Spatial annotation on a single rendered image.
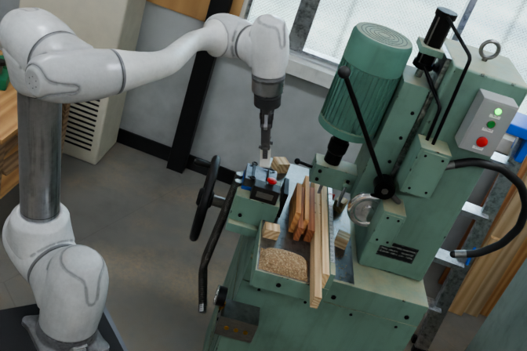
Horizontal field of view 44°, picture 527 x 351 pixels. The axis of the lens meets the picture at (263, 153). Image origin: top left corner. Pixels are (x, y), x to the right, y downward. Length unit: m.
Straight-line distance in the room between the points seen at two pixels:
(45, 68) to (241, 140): 2.29
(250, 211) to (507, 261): 1.77
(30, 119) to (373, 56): 0.89
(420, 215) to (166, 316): 1.27
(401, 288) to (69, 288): 1.01
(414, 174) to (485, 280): 1.69
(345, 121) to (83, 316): 0.87
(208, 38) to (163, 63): 0.28
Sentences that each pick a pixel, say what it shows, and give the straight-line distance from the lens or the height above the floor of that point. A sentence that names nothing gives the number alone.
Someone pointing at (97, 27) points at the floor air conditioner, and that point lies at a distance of 3.25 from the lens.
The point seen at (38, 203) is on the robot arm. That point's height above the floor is 0.96.
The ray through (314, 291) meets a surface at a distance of 1.75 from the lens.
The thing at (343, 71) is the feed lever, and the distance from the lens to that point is 1.73.
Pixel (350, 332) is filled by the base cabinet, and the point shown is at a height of 0.62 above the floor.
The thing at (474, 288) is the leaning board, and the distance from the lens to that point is 3.46.
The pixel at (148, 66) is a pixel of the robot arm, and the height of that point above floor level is 1.41.
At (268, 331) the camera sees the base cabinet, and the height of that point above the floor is 0.53.
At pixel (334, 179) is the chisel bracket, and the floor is 1.03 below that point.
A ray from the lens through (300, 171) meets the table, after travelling 2.27.
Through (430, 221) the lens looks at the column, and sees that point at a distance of 2.06.
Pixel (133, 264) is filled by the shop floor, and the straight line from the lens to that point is 3.04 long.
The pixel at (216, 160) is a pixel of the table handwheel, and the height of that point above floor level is 0.95.
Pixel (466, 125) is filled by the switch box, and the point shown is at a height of 1.38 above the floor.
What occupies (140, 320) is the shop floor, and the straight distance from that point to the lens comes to 2.82.
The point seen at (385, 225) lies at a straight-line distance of 1.93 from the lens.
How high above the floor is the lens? 2.05
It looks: 30 degrees down
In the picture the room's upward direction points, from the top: 19 degrees clockwise
